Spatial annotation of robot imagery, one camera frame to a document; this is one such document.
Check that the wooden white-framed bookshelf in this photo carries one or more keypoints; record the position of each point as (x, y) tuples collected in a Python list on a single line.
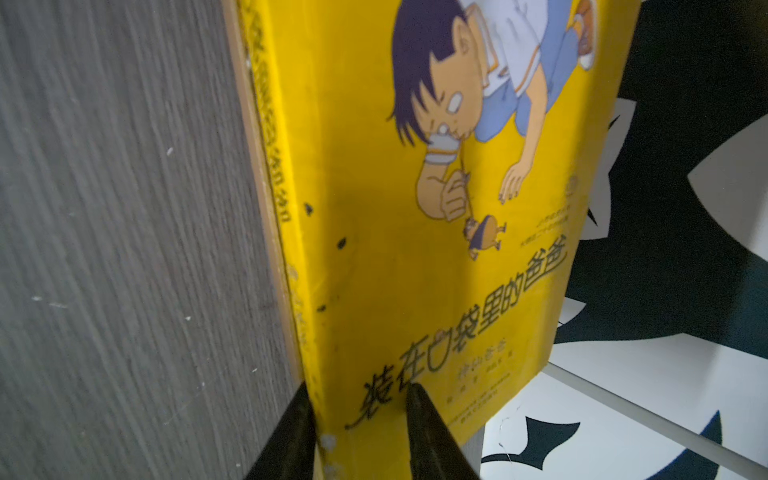
[(718, 454)]

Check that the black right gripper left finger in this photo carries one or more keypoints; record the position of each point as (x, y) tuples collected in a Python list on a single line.
[(290, 451)]

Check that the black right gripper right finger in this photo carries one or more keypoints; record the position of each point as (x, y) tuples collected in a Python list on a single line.
[(434, 453)]

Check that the yellow book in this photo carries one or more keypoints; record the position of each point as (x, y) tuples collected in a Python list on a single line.
[(429, 166)]

